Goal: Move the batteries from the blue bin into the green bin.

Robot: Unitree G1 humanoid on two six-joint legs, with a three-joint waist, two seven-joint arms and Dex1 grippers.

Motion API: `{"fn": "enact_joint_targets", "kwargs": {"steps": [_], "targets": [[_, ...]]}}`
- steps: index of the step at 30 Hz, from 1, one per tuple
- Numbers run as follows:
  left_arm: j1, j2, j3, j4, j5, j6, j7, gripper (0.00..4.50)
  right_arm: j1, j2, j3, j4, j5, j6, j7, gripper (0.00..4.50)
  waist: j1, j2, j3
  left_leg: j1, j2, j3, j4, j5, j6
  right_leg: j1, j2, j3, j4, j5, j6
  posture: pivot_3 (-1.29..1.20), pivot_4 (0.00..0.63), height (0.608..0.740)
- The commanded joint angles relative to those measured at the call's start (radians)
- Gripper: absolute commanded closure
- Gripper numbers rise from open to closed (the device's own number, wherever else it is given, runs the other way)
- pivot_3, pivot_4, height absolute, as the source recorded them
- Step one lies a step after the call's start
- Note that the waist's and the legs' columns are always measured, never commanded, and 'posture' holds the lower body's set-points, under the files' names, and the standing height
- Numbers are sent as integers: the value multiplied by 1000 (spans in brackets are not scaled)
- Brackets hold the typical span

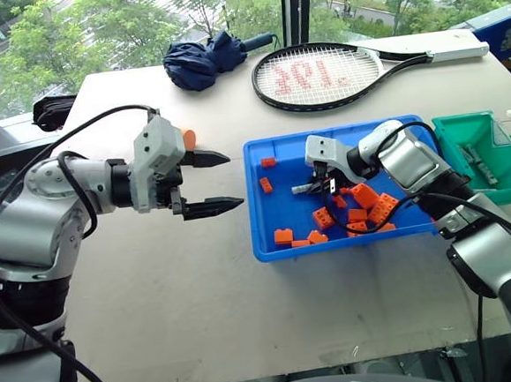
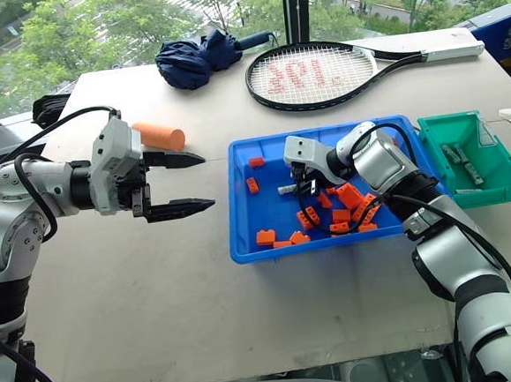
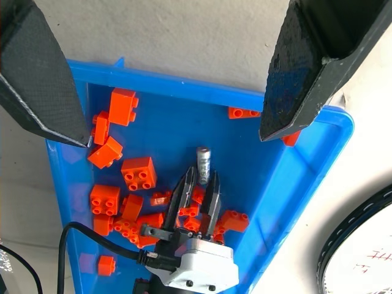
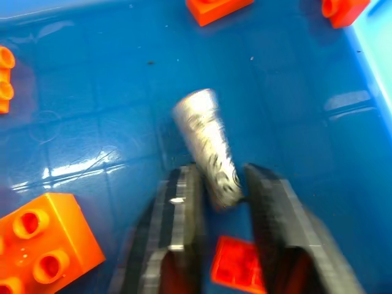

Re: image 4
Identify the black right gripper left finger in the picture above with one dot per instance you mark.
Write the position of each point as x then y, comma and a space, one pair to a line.
171, 226

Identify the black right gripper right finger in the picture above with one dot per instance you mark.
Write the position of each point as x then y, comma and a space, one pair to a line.
284, 220

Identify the silver cylindrical battery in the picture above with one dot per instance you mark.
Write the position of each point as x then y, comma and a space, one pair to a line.
206, 144

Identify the blue plastic bin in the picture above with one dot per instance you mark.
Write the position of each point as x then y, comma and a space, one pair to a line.
92, 122

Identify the red toy building brick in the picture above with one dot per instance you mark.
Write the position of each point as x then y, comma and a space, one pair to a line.
237, 265

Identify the orange toy building brick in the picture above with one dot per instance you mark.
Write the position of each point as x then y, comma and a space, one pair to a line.
214, 9
5, 79
343, 10
39, 245

